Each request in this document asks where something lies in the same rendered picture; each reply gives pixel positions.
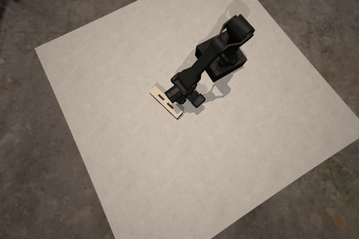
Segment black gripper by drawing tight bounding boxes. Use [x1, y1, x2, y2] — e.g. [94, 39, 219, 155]
[171, 72, 205, 108]

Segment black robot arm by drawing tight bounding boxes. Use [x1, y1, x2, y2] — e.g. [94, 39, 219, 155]
[165, 15, 255, 105]

